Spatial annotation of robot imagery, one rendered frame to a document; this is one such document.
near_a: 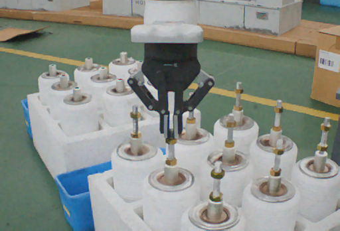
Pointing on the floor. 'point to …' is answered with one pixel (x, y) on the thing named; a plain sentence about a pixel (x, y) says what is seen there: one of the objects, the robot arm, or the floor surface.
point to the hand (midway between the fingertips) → (170, 124)
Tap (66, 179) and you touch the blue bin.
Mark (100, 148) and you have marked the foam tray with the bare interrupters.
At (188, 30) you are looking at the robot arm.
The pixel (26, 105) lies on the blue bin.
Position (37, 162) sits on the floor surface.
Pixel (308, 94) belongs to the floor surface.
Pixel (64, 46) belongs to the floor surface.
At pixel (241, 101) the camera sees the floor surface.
